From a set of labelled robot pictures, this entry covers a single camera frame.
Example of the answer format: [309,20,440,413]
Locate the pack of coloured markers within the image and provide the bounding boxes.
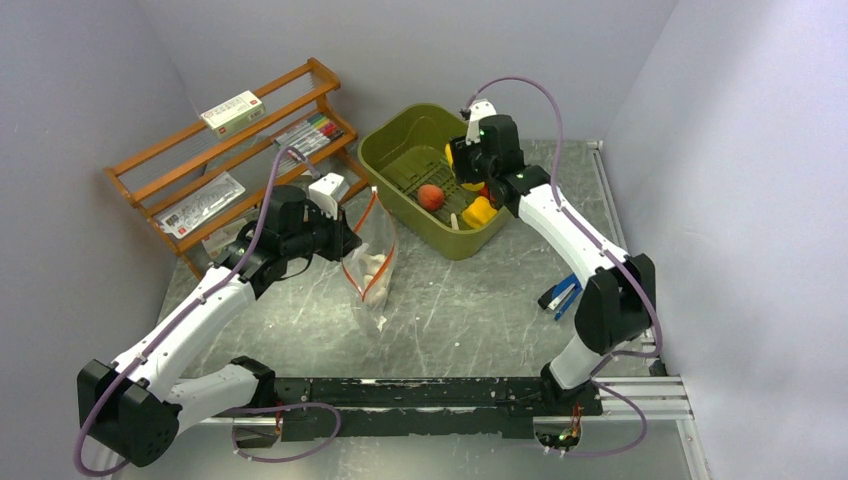
[273,112,344,157]

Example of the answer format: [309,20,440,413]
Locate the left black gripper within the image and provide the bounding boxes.
[282,200,361,261]

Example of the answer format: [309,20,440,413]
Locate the yellow toy mango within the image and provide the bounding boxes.
[444,144,485,193]

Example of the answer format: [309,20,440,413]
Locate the blue stapler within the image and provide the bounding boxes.
[537,273,583,321]

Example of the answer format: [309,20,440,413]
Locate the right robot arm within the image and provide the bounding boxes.
[448,111,657,414]

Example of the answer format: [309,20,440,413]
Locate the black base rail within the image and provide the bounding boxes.
[225,369,603,441]

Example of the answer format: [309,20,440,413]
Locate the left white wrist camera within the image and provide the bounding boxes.
[307,173,350,220]

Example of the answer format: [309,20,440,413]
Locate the white green box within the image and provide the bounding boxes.
[199,90,266,140]

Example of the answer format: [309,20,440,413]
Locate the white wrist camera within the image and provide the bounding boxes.
[460,99,497,145]
[307,173,350,220]

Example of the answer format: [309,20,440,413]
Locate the white toy garlic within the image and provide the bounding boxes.
[363,278,389,309]

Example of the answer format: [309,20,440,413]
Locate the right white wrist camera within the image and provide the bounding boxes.
[460,99,497,145]

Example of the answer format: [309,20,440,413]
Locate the olive green plastic basin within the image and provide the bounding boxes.
[358,103,512,261]

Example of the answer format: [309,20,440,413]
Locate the yellow toy bell pepper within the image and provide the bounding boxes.
[461,196,498,229]

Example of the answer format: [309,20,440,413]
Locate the white toy mushroom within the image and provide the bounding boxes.
[352,243,387,282]

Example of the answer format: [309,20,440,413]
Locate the clear flat plastic package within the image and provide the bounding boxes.
[156,172,246,239]

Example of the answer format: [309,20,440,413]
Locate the clear zip top bag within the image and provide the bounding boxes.
[342,186,398,337]

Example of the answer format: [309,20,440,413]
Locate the wooden shelf rack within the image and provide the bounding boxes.
[104,58,369,277]

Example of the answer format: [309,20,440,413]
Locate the orange toy peach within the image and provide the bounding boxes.
[417,184,445,212]

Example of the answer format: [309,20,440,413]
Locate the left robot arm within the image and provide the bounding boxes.
[75,177,361,467]

